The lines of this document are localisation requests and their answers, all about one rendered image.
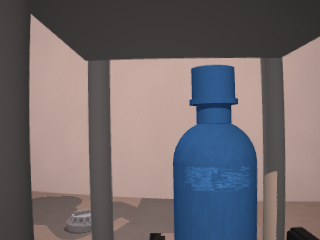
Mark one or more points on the grey shelving unit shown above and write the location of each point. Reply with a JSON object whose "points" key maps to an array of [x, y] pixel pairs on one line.
{"points": [[104, 30]]}

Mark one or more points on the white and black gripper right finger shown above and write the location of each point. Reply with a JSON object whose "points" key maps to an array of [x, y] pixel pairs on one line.
{"points": [[299, 233]]}

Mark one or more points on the dark blue bottle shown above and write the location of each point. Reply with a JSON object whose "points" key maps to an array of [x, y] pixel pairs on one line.
{"points": [[214, 165]]}

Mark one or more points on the white round kitchen timer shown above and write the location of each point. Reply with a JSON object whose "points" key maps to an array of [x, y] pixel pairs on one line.
{"points": [[80, 221]]}

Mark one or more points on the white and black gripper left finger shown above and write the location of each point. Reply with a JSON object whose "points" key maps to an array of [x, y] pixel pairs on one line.
{"points": [[156, 236]]}

